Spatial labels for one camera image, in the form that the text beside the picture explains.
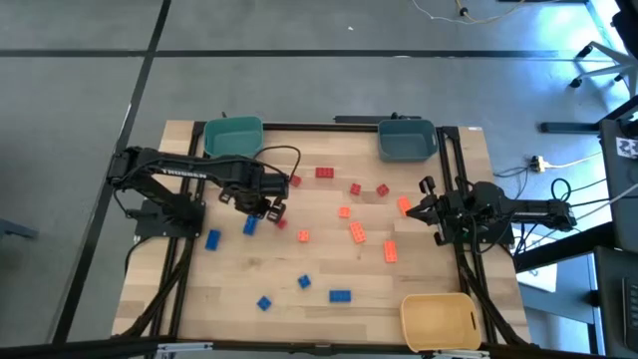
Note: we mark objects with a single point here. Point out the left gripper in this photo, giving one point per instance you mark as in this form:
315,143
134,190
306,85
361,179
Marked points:
250,199

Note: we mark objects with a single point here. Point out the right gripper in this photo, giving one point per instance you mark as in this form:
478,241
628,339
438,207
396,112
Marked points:
453,214

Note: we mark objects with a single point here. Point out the blue long block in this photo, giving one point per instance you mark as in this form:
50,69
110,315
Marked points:
250,226
213,240
340,296

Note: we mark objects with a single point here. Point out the orange long block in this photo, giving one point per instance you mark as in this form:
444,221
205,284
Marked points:
390,251
357,232
404,204

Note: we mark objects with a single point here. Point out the red small square block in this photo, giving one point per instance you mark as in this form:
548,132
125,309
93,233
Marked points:
383,190
282,224
355,189
296,181

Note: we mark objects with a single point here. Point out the orange small square block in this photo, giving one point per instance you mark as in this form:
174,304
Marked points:
344,212
303,236

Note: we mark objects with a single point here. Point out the blue small square block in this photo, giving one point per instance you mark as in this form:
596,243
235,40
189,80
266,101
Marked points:
264,303
304,281

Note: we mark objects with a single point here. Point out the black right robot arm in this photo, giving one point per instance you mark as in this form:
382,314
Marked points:
538,212

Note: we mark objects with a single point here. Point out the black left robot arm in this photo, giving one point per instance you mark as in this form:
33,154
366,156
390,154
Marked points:
149,167

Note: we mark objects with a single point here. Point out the teal plastic bin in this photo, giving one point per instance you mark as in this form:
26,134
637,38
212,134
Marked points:
233,142

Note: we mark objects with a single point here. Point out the dark grey-blue plastic bin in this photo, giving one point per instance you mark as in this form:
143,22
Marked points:
406,144

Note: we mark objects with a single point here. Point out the red long block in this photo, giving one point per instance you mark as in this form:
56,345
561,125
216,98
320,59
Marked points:
324,172

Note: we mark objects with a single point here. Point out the yellow plastic bin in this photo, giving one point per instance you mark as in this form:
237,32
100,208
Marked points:
438,324

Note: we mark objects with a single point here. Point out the white power strip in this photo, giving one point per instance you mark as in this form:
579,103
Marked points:
537,163

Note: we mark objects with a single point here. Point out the black flat bar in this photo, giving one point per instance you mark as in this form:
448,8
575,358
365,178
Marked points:
359,119

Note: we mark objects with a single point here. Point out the white paper sheet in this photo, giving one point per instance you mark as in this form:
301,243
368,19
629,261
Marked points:
541,278

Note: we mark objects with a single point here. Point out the black desk foot bar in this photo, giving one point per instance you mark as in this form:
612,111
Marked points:
568,127

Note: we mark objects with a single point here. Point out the dark grey desk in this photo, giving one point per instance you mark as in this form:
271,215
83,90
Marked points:
618,199

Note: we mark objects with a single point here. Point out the black white marker tag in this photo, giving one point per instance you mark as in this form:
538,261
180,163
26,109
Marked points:
627,147

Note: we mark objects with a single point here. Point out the office chair white base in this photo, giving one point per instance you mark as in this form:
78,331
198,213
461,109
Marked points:
618,60

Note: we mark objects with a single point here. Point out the left wrist camera housing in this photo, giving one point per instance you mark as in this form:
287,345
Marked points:
277,185

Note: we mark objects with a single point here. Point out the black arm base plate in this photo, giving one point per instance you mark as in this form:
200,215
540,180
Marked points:
501,238
149,227

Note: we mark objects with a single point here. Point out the black aluminium table frame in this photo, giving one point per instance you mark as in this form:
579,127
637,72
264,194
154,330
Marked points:
309,126

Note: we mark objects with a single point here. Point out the silver frame bracket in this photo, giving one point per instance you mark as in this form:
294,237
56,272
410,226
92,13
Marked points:
458,353
184,346

